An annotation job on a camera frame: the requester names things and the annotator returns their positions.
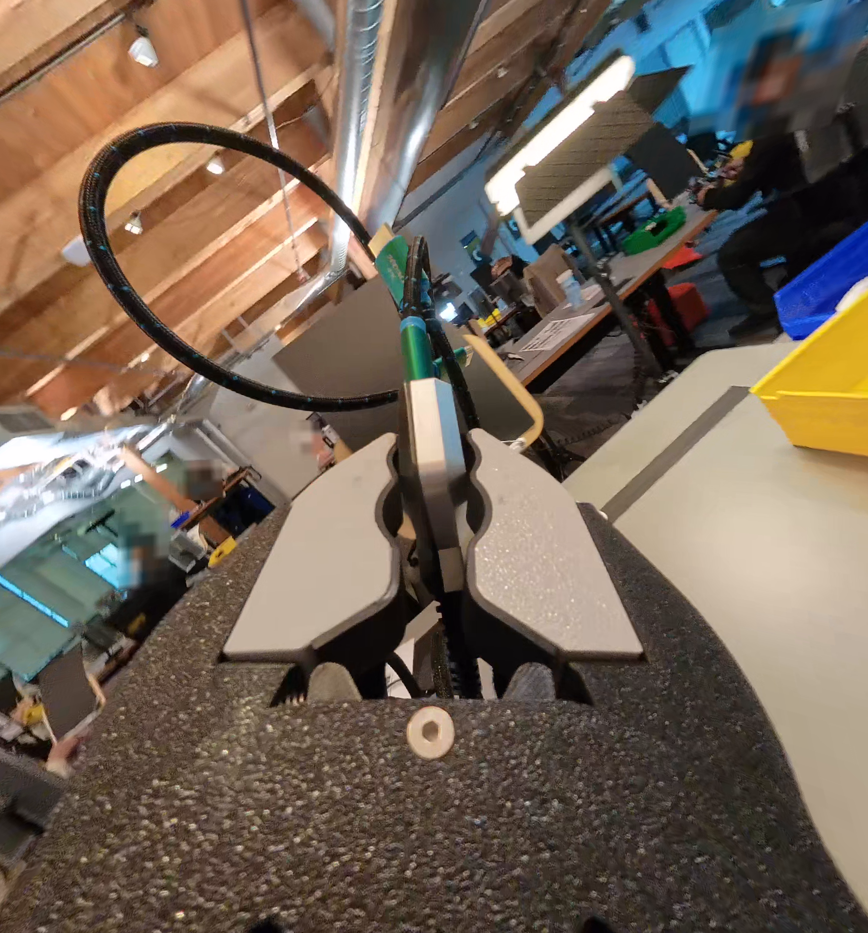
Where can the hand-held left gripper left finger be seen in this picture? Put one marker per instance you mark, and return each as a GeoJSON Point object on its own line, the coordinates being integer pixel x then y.
{"type": "Point", "coordinates": [324, 576]}

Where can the long wooden workbench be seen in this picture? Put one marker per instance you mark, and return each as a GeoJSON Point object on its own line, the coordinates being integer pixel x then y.
{"type": "Point", "coordinates": [594, 306]}

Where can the wood rimmed black board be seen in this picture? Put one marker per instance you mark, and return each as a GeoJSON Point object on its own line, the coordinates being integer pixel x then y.
{"type": "Point", "coordinates": [346, 342]}

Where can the blue plastic crate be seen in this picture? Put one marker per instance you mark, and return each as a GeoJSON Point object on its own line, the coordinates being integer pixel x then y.
{"type": "Point", "coordinates": [828, 284]}

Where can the orange traffic cone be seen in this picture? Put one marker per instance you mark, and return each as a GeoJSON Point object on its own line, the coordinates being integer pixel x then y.
{"type": "Point", "coordinates": [678, 256]}

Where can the black hdmi switch box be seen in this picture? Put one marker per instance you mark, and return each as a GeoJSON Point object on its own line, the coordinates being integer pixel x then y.
{"type": "Point", "coordinates": [434, 452]}

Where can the black light stand pole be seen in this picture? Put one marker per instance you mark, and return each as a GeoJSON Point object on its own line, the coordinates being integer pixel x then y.
{"type": "Point", "coordinates": [616, 299]}

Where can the green plastic bin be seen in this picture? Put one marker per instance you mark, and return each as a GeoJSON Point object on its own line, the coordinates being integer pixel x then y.
{"type": "Point", "coordinates": [653, 229]}

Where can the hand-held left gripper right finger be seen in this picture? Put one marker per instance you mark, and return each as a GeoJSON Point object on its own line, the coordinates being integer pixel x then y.
{"type": "Point", "coordinates": [550, 576]}

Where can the yellow plastic bin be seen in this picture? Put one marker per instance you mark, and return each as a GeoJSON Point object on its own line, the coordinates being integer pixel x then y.
{"type": "Point", "coordinates": [842, 393]}

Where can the studio light panel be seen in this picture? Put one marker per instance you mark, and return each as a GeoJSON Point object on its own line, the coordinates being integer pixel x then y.
{"type": "Point", "coordinates": [580, 146]}

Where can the black easel board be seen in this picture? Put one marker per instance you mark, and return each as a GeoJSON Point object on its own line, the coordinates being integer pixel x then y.
{"type": "Point", "coordinates": [664, 160]}

